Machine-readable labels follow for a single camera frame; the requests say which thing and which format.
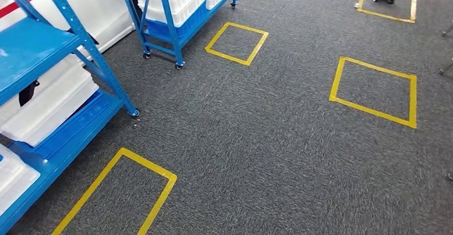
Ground yellow floor tape square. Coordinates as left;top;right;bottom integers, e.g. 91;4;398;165
329;56;418;129
356;0;418;24

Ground small black item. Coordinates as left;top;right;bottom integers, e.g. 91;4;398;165
18;80;41;107

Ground blue metal shelf rack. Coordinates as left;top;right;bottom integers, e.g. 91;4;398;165
0;0;140;235

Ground white car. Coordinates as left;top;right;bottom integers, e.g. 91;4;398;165
0;0;142;62

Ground blue wheeled shelf cart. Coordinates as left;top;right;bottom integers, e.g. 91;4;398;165
116;0;238;71

